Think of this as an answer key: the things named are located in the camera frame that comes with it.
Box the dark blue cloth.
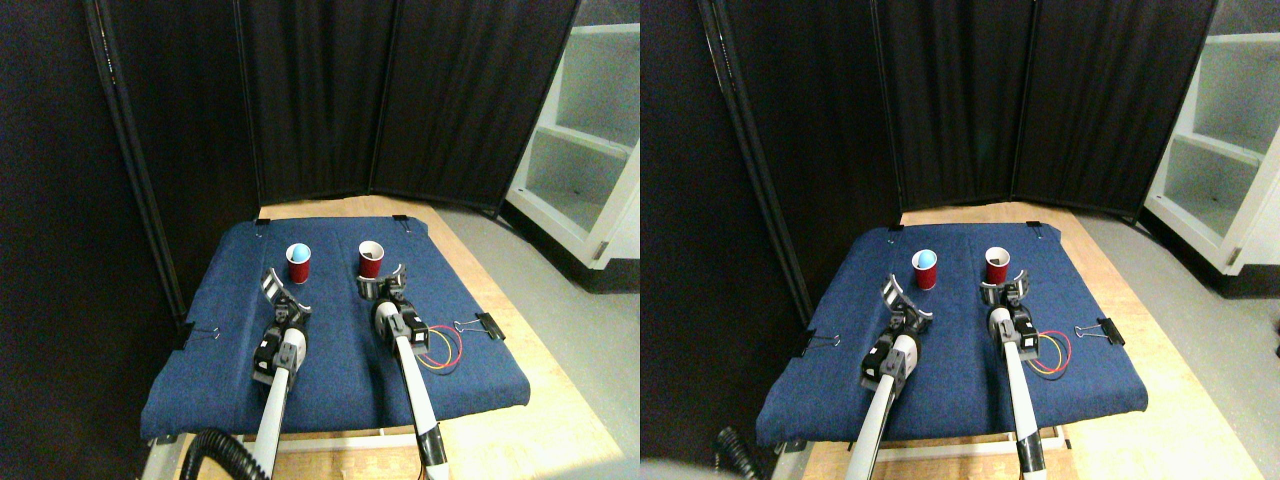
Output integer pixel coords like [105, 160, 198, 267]
[756, 222, 1150, 448]
[140, 215, 532, 443]

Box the black curtain stand pole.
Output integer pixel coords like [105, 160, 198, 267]
[1008, 0, 1041, 204]
[234, 0, 265, 208]
[367, 0, 401, 197]
[871, 0, 908, 213]
[699, 0, 809, 329]
[84, 0, 190, 323]

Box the white shelf unit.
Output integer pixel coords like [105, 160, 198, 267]
[505, 22, 640, 271]
[1143, 32, 1280, 279]

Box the red wire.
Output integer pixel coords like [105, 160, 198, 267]
[1027, 330, 1074, 382]
[419, 325, 465, 377]

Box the black ribbed hose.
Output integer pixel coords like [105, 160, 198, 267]
[179, 427, 272, 480]
[714, 426, 767, 480]

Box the white table frame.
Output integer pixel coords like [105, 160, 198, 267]
[770, 432, 1071, 480]
[142, 428, 446, 480]

